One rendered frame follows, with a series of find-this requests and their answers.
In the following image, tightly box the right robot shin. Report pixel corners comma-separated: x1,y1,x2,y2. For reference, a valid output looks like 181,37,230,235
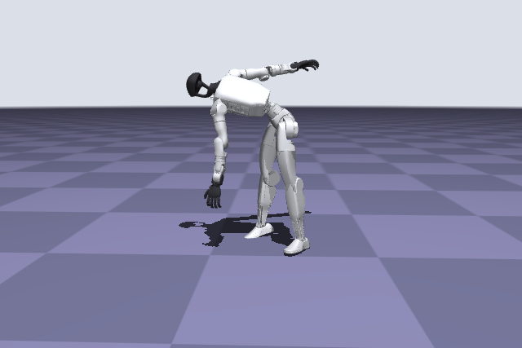
256,174,276,228

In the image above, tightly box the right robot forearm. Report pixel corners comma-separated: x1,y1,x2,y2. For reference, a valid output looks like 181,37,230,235
263,62,296,77

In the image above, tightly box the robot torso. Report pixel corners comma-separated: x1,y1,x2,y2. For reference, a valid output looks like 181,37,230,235
210,75,295,128

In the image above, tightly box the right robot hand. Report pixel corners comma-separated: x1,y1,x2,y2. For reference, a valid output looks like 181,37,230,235
290,59,319,72

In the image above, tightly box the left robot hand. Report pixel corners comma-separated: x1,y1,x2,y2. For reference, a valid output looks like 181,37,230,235
204,175,223,209

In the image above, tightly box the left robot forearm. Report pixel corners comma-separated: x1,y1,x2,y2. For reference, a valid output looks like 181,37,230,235
213,138,227,183

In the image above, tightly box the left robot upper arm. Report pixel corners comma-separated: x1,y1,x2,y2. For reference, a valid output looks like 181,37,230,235
210,99,229,149

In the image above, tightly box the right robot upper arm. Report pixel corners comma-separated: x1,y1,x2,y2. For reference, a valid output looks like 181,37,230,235
228,68,269,81

